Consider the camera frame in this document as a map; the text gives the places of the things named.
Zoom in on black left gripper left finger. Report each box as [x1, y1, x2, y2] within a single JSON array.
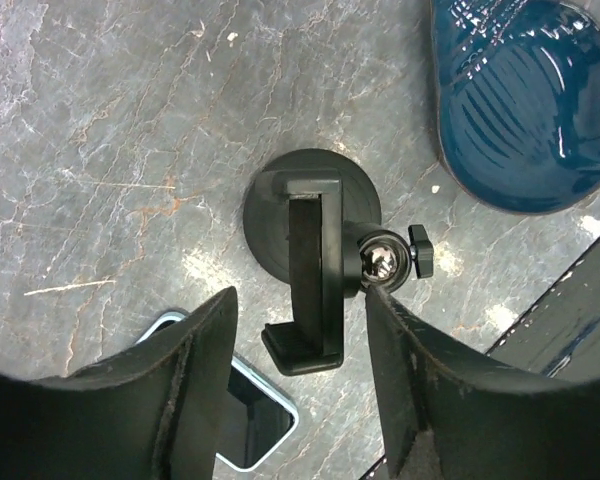
[[0, 287, 238, 479]]

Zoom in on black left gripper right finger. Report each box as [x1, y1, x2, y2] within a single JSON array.
[[365, 287, 600, 479]]

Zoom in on light blue phone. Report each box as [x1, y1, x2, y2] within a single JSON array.
[[134, 309, 301, 474]]

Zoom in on black round phone stand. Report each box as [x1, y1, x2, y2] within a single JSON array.
[[243, 148, 434, 376]]

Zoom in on blue leaf-shaped plate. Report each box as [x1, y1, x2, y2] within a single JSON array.
[[431, 1, 600, 215]]

